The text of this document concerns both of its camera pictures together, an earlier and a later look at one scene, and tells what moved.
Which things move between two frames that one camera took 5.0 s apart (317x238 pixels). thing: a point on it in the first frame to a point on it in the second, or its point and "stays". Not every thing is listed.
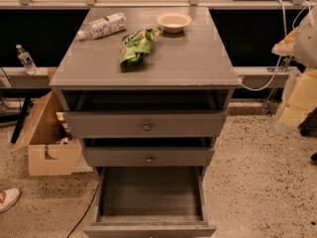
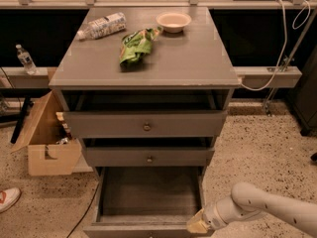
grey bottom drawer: [150, 202] stays
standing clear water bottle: [26, 59] stays
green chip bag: [136, 45] stays
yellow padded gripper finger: [286, 47] to [216, 215]
